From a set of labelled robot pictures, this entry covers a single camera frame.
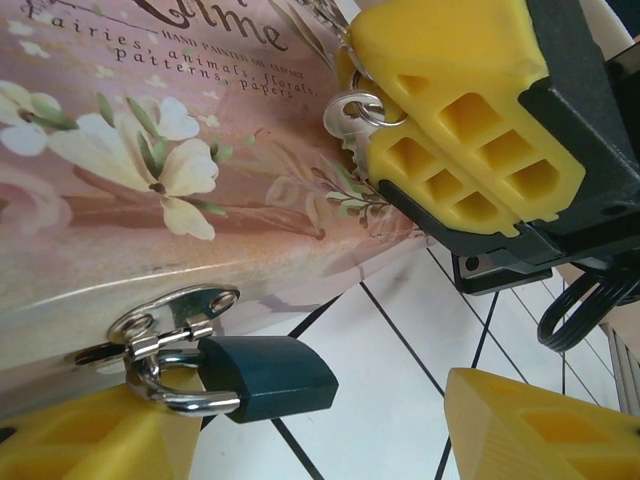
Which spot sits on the pink floral tin box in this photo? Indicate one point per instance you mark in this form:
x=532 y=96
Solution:
x=150 y=150

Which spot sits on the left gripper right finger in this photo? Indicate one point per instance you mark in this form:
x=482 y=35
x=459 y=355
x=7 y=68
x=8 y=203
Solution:
x=540 y=435

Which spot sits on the silver metal hasp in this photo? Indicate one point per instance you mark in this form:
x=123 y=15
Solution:
x=190 y=305

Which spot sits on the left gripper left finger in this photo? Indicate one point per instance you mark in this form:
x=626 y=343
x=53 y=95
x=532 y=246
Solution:
x=75 y=435

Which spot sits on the silver key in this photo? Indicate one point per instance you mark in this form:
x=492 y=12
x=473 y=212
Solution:
x=342 y=125

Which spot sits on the teal padlock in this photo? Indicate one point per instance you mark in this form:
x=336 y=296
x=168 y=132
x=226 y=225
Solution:
x=270 y=375

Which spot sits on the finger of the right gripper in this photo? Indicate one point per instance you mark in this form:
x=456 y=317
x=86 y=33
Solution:
x=420 y=175
x=450 y=45

